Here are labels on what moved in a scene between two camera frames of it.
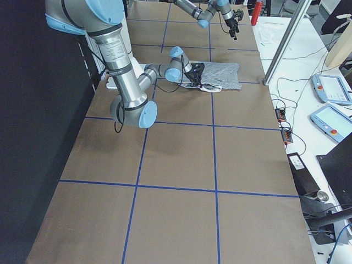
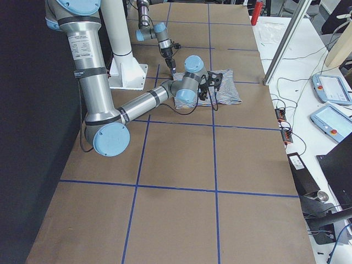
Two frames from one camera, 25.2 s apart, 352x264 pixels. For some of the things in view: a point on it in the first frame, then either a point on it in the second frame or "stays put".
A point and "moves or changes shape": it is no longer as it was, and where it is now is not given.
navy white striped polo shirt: [217, 76] moves or changes shape
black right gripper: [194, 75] → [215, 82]
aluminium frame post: [287, 40] stays put
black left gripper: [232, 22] → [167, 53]
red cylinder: [258, 7] stays put
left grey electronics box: [280, 114] stays put
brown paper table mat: [209, 181] stays put
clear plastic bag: [270, 33] stays put
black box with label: [304, 182] stays put
